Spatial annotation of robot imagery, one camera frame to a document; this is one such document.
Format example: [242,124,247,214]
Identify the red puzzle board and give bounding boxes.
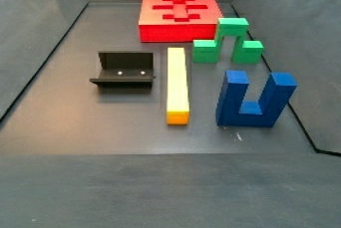
[139,0,222,43]

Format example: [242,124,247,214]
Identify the yellow long bar block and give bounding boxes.
[167,48,188,124]

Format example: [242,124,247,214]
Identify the black angle fixture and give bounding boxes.
[89,51,155,86]

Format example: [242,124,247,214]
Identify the blue U-shaped block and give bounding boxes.
[215,71,297,127]

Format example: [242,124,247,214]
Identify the green stepped block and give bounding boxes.
[191,18,263,64]

